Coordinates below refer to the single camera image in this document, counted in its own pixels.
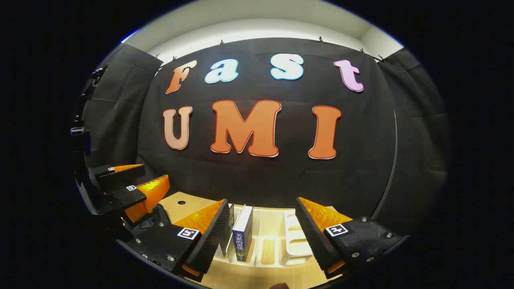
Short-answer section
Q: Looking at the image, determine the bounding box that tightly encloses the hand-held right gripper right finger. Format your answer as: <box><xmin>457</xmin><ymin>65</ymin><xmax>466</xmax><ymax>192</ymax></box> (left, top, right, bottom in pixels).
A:
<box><xmin>295</xmin><ymin>197</ymin><xmax>410</xmax><ymax>279</ymax></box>

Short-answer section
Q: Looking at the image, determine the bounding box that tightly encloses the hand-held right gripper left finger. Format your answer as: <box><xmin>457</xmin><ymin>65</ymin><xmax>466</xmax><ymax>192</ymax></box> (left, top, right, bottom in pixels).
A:
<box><xmin>116</xmin><ymin>199</ymin><xmax>230</xmax><ymax>281</ymax></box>

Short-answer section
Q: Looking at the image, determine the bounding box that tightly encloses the white portrait cover book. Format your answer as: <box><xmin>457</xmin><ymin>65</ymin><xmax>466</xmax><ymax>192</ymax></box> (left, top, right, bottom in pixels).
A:
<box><xmin>219</xmin><ymin>203</ymin><xmax>235</xmax><ymax>257</ymax></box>

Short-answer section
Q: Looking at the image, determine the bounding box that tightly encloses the cream plastic bookshelf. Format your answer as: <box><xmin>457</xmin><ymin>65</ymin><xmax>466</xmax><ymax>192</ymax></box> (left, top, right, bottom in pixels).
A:
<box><xmin>215</xmin><ymin>203</ymin><xmax>338</xmax><ymax>266</ymax></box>

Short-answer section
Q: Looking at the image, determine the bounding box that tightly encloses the blue book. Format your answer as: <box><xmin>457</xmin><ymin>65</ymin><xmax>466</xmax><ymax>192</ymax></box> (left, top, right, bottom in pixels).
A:
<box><xmin>232</xmin><ymin>206</ymin><xmax>254</xmax><ymax>262</ymax></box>

